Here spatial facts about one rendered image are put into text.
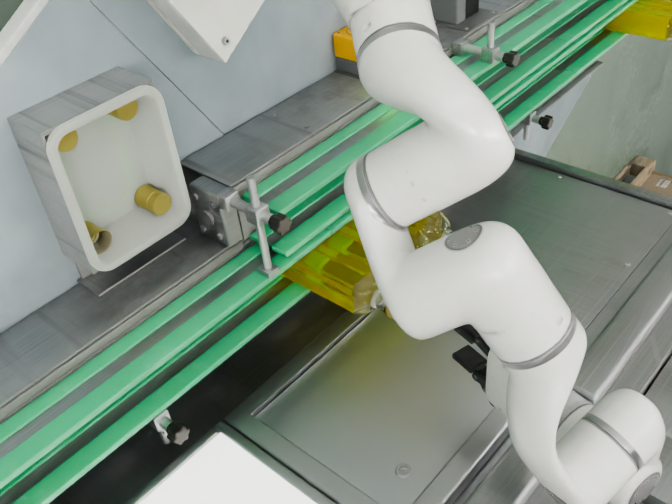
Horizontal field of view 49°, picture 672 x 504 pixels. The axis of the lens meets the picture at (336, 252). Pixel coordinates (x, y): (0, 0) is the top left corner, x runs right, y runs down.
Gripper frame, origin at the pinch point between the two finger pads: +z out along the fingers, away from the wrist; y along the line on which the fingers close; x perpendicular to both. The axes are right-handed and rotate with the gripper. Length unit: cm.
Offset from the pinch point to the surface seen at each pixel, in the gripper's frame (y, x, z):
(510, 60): 16, -42, 37
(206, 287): 3.9, 24.8, 29.4
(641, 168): -220, -364, 215
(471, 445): -12.0, 4.7, -6.2
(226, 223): 10.5, 18.4, 33.1
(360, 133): 13.8, -8.9, 36.9
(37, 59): 38, 35, 43
